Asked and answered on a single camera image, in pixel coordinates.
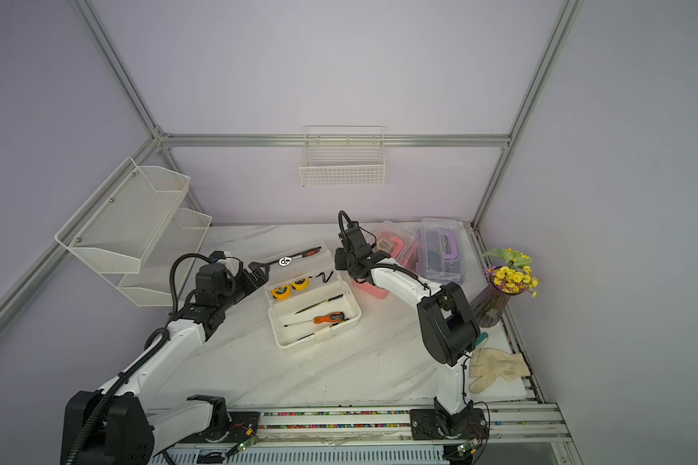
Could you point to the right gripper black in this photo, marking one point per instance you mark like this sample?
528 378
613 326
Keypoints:
342 264

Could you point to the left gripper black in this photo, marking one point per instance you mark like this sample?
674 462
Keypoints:
250 284

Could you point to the pink toolbox clear lid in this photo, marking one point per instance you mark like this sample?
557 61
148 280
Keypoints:
398 242

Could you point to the white toolbox clear lid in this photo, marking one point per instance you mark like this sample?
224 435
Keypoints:
327 293

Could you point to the purple toolbox clear lid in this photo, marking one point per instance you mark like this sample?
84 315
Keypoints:
441 257

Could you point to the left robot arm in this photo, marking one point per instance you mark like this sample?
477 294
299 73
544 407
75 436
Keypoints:
116 424

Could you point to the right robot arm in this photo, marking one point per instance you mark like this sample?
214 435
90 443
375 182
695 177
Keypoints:
448 330

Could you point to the yellow tape measure left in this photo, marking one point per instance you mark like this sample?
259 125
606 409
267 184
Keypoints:
281 293

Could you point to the yellow tape measure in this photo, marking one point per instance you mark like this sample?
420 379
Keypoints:
281 293
301 284

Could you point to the white two-tier mesh shelf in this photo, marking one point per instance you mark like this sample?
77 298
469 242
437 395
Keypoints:
133 228

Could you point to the yellow flowers in vase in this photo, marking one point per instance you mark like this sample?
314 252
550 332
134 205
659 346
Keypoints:
513 277

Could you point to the white green work glove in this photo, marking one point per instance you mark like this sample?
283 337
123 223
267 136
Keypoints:
490 364

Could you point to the ratchet wrench red handle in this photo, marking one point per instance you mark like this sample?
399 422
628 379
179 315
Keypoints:
286 260

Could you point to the orange handled screwdriver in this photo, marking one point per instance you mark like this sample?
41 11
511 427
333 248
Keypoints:
332 318

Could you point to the white wire wall basket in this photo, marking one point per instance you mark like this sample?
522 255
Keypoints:
342 156

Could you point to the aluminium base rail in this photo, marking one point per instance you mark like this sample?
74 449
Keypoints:
519 433

